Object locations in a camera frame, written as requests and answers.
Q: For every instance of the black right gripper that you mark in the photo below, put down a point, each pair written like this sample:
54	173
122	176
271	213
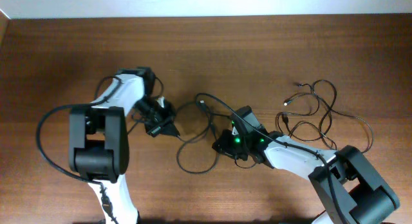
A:
224	145

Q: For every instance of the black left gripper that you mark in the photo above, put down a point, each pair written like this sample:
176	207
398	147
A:
165	121

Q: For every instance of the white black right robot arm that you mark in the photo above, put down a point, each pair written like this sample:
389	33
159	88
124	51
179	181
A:
349	187

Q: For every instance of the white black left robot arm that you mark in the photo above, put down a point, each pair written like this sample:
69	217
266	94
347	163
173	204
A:
99	145

